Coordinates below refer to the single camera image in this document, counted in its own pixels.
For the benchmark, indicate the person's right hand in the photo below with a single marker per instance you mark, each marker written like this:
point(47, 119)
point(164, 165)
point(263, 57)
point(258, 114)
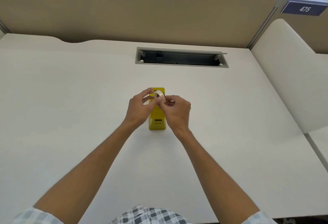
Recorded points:
point(178, 116)

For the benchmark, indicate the person's left hand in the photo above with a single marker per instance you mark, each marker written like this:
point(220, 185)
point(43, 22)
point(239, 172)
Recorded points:
point(137, 112)

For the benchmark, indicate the person's right thumb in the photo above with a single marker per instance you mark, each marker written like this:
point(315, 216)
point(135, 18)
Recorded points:
point(161, 104)

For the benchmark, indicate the person's left thumb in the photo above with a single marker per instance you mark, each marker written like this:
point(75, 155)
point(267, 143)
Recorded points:
point(155, 104)

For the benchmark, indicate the clear adhesive tape roll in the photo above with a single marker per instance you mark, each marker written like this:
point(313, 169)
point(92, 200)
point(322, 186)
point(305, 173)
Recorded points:
point(158, 93)

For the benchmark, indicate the person's left forearm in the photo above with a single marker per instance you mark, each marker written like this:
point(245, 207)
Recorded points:
point(84, 175)

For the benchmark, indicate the person's right forearm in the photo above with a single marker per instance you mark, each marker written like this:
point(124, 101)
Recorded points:
point(217, 180)

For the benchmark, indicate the yellow tape dispenser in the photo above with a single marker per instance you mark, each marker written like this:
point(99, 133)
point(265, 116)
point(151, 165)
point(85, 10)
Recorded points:
point(157, 124)

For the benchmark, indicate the beige desk partition panel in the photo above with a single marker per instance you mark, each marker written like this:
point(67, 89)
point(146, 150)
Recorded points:
point(314, 30)
point(143, 11)

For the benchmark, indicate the grey plaid shirt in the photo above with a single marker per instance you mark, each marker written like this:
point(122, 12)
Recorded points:
point(146, 216)

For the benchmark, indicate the white curved side divider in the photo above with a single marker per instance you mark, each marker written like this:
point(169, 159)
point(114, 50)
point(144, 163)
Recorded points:
point(289, 75)

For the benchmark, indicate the dark blue number sign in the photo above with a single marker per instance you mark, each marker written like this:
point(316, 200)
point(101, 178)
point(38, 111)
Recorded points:
point(303, 8)

